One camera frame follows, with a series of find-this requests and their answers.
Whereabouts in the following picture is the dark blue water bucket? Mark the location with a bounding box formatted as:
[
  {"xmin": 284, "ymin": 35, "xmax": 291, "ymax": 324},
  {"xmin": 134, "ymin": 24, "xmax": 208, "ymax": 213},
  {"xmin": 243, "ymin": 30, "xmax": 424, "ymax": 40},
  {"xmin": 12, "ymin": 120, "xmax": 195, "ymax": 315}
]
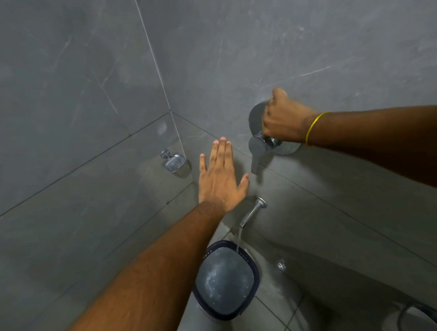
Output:
[{"xmin": 189, "ymin": 238, "xmax": 263, "ymax": 324}]

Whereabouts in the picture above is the person's right hand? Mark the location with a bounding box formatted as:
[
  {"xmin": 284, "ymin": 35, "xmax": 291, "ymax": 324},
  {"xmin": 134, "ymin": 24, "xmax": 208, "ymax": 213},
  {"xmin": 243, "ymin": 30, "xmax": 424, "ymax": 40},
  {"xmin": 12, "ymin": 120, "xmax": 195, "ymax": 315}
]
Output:
[{"xmin": 259, "ymin": 85, "xmax": 319, "ymax": 146}]

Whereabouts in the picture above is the chrome shower mixer valve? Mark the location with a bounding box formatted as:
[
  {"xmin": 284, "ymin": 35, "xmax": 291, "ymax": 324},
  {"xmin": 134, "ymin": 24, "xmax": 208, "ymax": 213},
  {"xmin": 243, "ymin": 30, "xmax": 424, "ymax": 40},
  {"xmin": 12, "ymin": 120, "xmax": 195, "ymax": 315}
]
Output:
[{"xmin": 246, "ymin": 99, "xmax": 304, "ymax": 176}]

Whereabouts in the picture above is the person's right forearm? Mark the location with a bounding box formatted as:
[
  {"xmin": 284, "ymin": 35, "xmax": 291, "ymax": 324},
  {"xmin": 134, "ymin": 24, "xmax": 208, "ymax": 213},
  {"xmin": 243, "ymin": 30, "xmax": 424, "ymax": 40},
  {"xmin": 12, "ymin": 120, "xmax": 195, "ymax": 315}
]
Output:
[{"xmin": 306, "ymin": 104, "xmax": 437, "ymax": 203}]

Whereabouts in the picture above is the white and blue mug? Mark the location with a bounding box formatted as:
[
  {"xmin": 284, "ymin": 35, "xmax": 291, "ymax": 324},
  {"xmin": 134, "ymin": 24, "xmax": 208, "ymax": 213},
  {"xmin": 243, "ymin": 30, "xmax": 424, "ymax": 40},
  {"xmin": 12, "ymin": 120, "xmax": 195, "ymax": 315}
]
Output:
[{"xmin": 380, "ymin": 300, "xmax": 437, "ymax": 331}]

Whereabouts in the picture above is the chrome water spout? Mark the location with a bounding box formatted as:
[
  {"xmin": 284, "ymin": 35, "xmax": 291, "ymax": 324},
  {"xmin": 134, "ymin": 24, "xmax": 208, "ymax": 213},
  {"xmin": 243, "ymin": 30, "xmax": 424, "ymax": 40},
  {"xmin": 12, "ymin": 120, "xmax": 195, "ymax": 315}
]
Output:
[{"xmin": 237, "ymin": 196, "xmax": 269, "ymax": 229}]

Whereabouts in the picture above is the person's left hand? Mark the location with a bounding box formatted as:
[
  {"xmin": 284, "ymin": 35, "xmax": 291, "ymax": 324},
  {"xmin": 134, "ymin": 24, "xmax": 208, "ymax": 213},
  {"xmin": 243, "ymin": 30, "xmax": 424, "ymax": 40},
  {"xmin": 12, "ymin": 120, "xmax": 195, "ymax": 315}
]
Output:
[{"xmin": 195, "ymin": 135, "xmax": 252, "ymax": 215}]

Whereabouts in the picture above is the person's left forearm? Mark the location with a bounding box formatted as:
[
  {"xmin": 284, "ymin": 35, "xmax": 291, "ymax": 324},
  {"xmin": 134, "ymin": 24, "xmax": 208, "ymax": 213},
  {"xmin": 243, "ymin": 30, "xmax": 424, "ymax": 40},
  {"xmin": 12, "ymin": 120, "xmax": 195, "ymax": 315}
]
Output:
[{"xmin": 38, "ymin": 199, "xmax": 237, "ymax": 331}]

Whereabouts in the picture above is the chrome soap dish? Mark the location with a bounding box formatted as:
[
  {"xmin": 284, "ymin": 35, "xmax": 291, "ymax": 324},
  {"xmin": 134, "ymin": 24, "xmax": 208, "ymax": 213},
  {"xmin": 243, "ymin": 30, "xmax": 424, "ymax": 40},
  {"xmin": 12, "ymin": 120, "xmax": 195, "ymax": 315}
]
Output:
[{"xmin": 160, "ymin": 148, "xmax": 187, "ymax": 174}]

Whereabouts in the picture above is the yellow wrist band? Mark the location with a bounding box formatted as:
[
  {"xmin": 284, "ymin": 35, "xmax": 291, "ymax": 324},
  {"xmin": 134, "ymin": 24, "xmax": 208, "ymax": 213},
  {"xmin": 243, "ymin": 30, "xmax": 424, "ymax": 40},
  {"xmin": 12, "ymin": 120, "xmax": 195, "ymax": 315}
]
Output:
[{"xmin": 303, "ymin": 111, "xmax": 333, "ymax": 147}]

